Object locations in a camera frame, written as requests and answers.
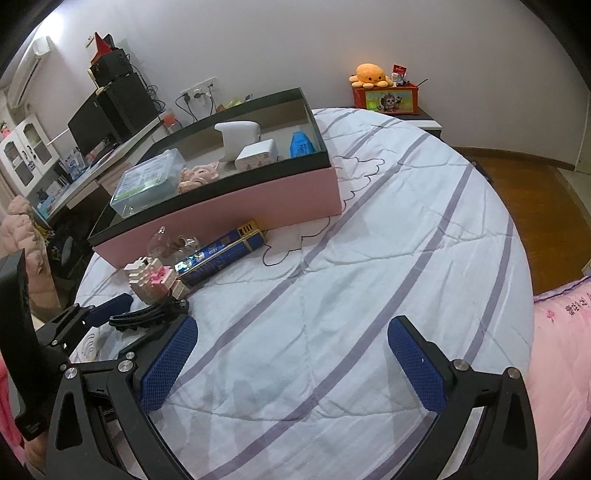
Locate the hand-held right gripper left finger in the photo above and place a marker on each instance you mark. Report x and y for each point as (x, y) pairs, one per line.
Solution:
(171, 369)

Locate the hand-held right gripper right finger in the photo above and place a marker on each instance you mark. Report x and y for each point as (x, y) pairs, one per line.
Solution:
(415, 364)

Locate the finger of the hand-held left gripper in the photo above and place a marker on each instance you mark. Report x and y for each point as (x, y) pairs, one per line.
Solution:
(113, 307)
(136, 346)

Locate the black hair claw clip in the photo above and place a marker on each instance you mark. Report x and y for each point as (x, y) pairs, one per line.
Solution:
(152, 316)

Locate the pink block toy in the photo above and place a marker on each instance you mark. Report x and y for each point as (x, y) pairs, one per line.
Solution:
(147, 279)

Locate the teal clear plastic case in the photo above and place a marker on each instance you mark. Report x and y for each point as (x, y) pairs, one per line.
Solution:
(147, 184)

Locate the pink storage box dark rim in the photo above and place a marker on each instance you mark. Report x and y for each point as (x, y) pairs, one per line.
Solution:
(231, 207)

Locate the white round device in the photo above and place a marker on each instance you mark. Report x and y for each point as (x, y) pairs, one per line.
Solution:
(92, 346)

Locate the black office chair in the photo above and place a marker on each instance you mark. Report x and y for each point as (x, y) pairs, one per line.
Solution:
(69, 249)

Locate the small clear glass bottle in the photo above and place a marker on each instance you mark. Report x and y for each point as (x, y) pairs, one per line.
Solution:
(188, 243)

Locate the pink padded jacket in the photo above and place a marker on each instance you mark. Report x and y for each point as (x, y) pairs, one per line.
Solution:
(25, 240)

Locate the long blue box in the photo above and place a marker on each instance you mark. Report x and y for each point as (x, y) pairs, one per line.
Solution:
(217, 258)

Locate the white desk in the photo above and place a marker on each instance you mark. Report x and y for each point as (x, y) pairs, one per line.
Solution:
(83, 184)

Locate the white striped bedspread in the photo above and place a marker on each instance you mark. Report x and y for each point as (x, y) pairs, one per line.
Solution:
(346, 254)

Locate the blue white boxes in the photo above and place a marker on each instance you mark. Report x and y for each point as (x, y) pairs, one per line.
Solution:
(73, 168)

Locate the pink embroidered quilt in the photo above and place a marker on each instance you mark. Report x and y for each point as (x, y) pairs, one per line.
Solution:
(561, 360)

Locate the pink scrunchie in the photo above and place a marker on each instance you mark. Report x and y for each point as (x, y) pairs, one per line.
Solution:
(198, 177)

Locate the white glass door cabinet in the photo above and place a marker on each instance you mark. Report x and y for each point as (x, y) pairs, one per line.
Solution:
(25, 154)

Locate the black computer monitor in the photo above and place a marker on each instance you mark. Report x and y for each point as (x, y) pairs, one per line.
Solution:
(92, 127)

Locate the black computer tower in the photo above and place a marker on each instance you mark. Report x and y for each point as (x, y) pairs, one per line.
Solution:
(129, 104)

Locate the white charger block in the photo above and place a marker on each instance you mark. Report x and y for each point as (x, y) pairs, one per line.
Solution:
(256, 156)

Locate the white curved device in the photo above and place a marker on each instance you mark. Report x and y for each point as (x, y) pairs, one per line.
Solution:
(238, 136)

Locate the black speaker box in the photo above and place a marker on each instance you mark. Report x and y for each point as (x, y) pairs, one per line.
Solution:
(111, 67)

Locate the dark top low cabinet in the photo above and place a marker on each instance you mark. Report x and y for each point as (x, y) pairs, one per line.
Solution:
(427, 121)

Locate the blue packet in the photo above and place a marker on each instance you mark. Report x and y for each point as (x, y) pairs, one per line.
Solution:
(301, 145)

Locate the white air conditioner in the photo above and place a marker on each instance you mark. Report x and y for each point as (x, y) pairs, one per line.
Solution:
(27, 64)

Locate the red triangular object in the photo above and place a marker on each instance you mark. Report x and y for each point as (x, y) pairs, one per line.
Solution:
(101, 46)

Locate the red printed storage box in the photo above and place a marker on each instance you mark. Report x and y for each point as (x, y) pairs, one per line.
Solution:
(388, 100)

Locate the red white small box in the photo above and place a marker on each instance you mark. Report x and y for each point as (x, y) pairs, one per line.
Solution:
(400, 73)

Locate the orange octopus plush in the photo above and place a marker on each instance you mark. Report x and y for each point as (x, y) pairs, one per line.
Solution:
(369, 74)

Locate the white wall outlet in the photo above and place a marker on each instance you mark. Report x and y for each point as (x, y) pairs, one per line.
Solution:
(198, 87)

